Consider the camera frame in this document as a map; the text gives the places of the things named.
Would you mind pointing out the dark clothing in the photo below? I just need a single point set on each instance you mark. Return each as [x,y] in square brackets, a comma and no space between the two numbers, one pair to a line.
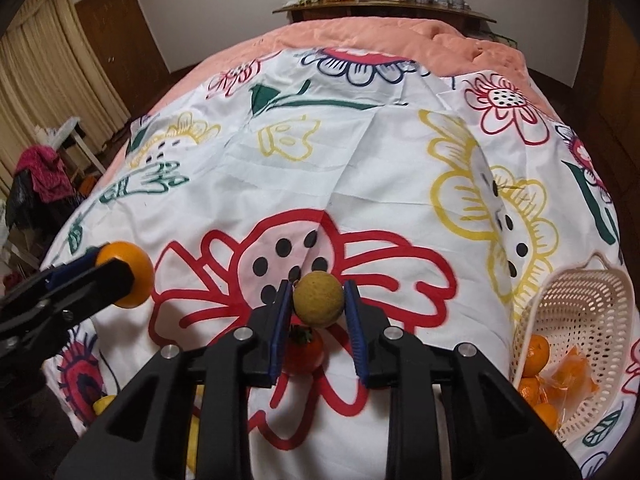
[20,197]

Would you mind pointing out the yellow banana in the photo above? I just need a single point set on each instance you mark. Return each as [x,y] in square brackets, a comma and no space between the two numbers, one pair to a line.
[192,440]

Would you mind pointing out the wrinkled mandarin orange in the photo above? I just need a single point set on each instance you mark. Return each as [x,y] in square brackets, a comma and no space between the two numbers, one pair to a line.
[536,355]

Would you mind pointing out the brown wooden wardrobe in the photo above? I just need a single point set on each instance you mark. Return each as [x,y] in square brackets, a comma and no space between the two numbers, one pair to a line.
[615,60]

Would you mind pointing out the red tomato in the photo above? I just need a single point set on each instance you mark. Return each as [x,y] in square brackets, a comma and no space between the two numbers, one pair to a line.
[305,355]

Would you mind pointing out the clear orange plastic bag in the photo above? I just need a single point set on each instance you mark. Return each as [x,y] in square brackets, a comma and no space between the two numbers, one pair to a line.
[570,372]

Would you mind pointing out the beige curtain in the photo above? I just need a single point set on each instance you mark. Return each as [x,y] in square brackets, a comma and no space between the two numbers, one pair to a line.
[60,60]

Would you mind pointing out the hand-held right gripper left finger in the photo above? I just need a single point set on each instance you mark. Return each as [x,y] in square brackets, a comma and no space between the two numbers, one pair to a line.
[281,330]

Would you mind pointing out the white floral printed blanket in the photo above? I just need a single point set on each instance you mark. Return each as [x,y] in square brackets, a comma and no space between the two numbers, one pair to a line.
[380,160]

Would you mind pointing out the round yellow-green fruit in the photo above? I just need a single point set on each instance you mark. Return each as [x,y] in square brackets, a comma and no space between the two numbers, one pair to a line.
[318,300]

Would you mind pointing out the red clothing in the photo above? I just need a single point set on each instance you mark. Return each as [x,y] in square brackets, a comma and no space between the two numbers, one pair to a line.
[45,172]

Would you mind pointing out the wooden headboard shelf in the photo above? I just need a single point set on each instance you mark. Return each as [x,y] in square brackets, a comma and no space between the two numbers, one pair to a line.
[380,9]

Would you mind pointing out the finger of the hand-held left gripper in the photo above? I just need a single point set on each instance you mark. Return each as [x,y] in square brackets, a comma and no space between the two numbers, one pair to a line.
[75,265]
[90,290]

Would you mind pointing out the pink blanket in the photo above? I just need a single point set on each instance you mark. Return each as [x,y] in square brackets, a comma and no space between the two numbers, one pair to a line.
[375,35]

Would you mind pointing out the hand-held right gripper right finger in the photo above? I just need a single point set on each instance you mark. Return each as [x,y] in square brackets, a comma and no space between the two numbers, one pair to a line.
[354,330]

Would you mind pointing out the small white table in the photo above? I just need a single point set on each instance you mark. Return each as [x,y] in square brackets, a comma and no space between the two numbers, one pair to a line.
[75,132]

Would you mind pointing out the beige plastic basket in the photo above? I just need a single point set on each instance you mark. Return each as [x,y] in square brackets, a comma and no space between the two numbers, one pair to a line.
[585,310]

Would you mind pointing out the brown wooden door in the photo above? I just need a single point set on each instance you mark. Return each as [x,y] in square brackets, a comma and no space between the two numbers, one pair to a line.
[120,45]

